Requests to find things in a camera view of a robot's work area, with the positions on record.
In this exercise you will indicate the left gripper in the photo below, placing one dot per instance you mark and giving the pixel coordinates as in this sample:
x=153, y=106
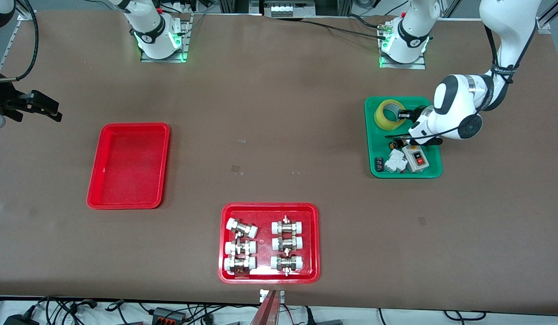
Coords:
x=416, y=113

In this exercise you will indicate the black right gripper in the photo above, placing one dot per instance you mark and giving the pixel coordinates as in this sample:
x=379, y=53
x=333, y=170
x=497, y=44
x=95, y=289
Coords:
x=0, y=98

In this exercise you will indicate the yellow packing tape roll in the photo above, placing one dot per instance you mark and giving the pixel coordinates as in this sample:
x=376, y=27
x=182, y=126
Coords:
x=381, y=118

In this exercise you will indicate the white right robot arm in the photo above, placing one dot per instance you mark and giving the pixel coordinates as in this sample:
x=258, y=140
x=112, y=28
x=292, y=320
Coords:
x=148, y=27

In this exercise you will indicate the green plastic tray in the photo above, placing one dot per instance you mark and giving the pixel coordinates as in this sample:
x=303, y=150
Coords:
x=403, y=101

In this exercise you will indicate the plain red plastic tray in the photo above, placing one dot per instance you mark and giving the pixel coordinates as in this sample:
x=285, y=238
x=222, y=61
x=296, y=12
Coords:
x=129, y=167

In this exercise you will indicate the red tray with pipe fittings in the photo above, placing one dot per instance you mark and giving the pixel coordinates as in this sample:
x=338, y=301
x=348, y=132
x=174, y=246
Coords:
x=264, y=271

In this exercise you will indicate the black and orange component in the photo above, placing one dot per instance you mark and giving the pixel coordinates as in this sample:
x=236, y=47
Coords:
x=397, y=144

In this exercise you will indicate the white circuit breaker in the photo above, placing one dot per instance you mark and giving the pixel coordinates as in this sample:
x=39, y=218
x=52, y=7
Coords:
x=395, y=161

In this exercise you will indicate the black cylindrical capacitor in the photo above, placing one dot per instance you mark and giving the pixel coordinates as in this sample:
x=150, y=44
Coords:
x=378, y=164

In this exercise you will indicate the white capped metal pipe fitting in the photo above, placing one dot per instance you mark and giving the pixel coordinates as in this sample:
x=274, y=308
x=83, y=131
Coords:
x=287, y=243
x=239, y=263
x=286, y=262
x=288, y=226
x=239, y=247
x=242, y=228

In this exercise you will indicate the white power strip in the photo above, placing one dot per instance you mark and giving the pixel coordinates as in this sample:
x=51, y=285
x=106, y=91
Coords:
x=290, y=9

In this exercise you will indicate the black power adapter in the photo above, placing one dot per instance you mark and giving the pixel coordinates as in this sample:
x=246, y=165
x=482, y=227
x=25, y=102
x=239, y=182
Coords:
x=19, y=319

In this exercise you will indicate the grey and orange connector block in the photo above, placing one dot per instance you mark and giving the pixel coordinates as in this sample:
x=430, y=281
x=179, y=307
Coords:
x=168, y=315

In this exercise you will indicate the grey on-off switch box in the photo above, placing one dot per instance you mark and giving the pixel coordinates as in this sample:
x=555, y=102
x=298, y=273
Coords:
x=416, y=159

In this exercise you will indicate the aluminium table edge rail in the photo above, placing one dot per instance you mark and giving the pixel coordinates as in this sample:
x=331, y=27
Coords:
x=10, y=40

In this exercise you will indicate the aluminium extrusion frame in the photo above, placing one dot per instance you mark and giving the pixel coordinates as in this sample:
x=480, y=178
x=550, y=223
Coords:
x=552, y=16

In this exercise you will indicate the silver post bracket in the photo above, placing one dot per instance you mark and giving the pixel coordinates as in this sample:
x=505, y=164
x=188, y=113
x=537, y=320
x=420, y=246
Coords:
x=262, y=295

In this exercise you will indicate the red metal post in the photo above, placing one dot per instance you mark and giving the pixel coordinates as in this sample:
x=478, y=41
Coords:
x=266, y=311

